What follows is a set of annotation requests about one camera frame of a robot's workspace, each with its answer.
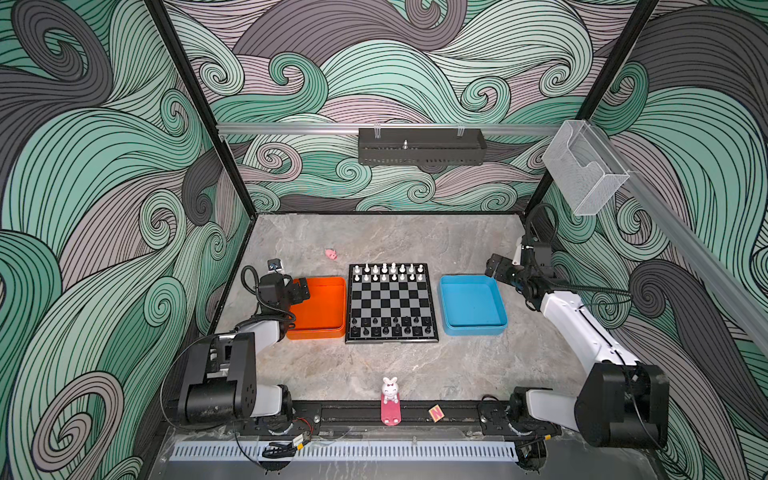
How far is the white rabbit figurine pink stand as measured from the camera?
73cm

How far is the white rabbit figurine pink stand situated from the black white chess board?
Result: 157 mm

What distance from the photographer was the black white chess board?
88 cm
